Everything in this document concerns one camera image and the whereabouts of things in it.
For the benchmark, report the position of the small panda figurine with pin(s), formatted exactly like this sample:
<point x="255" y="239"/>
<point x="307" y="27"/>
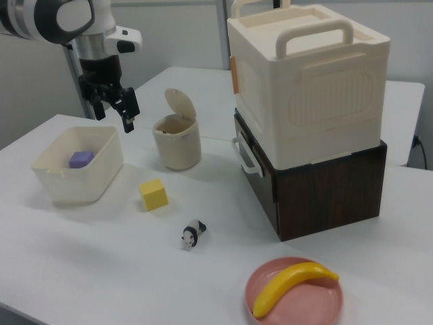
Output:
<point x="193" y="232"/>

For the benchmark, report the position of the beige small trash can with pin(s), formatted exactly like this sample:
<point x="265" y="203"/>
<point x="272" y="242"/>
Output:
<point x="176" y="149"/>

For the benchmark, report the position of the yellow foam cube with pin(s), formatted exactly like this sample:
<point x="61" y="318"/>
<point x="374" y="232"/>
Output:
<point x="154" y="196"/>

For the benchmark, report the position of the beige trash can lid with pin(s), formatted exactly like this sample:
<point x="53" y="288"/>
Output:
<point x="181" y="103"/>

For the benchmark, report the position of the pink round plate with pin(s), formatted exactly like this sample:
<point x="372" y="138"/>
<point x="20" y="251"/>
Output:
<point x="304" y="301"/>

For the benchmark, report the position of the black stand pole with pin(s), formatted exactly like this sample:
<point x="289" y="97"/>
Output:
<point x="276" y="3"/>

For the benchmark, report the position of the yellow toy banana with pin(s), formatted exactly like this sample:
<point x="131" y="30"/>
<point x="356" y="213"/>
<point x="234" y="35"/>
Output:
<point x="287" y="281"/>

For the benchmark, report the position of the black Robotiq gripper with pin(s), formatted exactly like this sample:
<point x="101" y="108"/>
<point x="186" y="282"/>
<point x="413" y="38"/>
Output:
<point x="101" y="72"/>

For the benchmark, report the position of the dark brown wooden cabinet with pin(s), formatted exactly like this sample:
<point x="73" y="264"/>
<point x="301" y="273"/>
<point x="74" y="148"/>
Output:
<point x="324" y="196"/>

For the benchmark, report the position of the aluminium frame post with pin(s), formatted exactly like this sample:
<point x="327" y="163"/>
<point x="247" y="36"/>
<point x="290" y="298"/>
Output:
<point x="76" y="72"/>

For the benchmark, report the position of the white translucent plastic bin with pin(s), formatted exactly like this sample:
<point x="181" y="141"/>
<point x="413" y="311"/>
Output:
<point x="81" y="184"/>

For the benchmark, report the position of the purple foam cube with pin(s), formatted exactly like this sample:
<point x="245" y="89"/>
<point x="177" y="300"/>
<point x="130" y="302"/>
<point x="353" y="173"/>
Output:
<point x="80" y="159"/>

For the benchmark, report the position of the orange box latch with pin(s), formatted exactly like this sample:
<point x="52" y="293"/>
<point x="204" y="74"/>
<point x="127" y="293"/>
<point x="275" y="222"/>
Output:
<point x="234" y="76"/>

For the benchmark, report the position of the cream plastic storage box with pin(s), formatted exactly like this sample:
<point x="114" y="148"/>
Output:
<point x="304" y="101"/>

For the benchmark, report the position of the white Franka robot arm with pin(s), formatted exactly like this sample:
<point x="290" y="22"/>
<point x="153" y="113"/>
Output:
<point x="78" y="13"/>

